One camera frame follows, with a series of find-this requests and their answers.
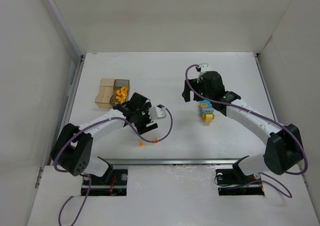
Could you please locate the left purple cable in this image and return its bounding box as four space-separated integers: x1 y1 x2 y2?
53 104 174 225

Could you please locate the purple cable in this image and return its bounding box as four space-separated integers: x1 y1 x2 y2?
53 104 174 225
185 64 306 198

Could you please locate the aluminium front rail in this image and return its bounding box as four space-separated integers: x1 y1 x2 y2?
107 159 237 165

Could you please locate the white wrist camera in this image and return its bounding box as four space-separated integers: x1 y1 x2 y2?
196 63 212 83
148 105 167 122

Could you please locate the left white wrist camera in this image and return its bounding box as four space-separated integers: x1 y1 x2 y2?
148 105 167 122

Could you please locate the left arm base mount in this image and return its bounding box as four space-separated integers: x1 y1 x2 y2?
80 164 129 196

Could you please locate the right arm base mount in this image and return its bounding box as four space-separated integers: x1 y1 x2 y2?
214 157 265 196

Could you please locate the orange transparent container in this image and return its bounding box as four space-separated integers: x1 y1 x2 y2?
95 78 116 109

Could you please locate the orange half-round lego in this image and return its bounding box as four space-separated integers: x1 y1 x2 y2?
120 86 129 94

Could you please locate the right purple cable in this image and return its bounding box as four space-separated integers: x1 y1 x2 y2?
185 64 306 198

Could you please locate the grey transparent container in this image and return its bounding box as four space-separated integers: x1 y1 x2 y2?
110 79 130 106

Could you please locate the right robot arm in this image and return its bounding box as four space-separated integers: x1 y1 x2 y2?
182 71 306 176

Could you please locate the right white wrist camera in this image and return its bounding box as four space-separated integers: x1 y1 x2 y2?
196 63 212 83

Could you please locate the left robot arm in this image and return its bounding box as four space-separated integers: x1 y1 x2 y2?
50 93 167 182

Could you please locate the colourful lego figure stack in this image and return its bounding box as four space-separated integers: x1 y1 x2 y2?
199 100 215 124

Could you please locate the yellow long lego plate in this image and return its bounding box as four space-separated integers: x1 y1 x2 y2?
116 94 127 104

